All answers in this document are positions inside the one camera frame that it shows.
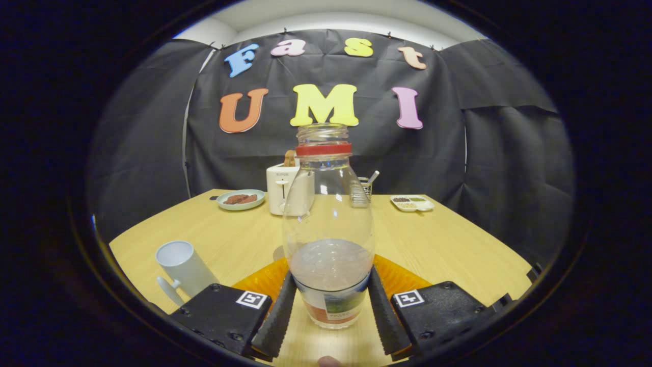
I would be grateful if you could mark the clear juice bottle red label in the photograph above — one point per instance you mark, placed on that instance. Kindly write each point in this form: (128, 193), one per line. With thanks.
(328, 265)

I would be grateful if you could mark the white divided condiment dish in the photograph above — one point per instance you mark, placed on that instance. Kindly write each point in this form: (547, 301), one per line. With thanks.
(412, 204)

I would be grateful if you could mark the white cup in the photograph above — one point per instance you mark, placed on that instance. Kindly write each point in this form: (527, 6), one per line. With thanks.
(188, 265)

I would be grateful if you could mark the metal mesh utensil holder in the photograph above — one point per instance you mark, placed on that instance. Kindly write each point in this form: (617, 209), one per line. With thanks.
(367, 189)

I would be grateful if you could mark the black backdrop cloth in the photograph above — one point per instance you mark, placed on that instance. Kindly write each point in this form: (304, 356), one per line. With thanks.
(244, 158)

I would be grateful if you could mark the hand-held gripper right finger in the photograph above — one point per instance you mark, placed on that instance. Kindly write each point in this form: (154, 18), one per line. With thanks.
(384, 321)

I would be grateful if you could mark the wooden table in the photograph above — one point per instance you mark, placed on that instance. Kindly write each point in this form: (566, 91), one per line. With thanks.
(433, 244)

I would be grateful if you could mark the brown bread slice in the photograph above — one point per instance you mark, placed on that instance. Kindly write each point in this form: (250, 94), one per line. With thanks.
(232, 199)
(249, 199)

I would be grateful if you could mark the pale green plate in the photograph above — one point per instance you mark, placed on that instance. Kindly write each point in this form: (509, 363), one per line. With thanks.
(243, 207)

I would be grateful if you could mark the white toaster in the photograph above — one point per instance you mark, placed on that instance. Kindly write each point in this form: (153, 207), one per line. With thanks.
(277, 188)

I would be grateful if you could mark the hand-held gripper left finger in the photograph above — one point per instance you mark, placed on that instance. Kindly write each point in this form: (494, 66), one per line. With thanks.
(275, 326)

